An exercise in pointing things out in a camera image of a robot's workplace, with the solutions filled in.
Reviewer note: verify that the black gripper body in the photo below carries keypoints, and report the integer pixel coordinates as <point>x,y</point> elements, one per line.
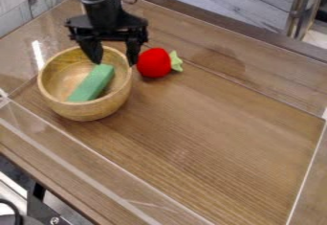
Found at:
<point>107,22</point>

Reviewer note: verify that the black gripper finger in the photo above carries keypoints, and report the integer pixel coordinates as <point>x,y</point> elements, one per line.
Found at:
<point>132,51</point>
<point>92,49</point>

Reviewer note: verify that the green rectangular block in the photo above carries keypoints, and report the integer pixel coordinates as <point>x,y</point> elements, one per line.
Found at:
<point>91,87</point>

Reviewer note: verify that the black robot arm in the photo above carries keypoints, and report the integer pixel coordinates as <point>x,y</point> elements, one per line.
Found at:
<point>107,23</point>

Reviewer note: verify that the wooden brown bowl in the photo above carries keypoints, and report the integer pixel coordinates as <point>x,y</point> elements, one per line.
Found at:
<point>63,73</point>

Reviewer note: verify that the red plush strawberry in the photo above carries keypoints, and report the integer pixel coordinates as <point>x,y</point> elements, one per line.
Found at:
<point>156,62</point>

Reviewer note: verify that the metal table leg background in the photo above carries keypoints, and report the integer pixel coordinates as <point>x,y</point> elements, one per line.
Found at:
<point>300,18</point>

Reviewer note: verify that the black table clamp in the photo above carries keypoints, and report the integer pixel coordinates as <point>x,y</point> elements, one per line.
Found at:
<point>37,208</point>

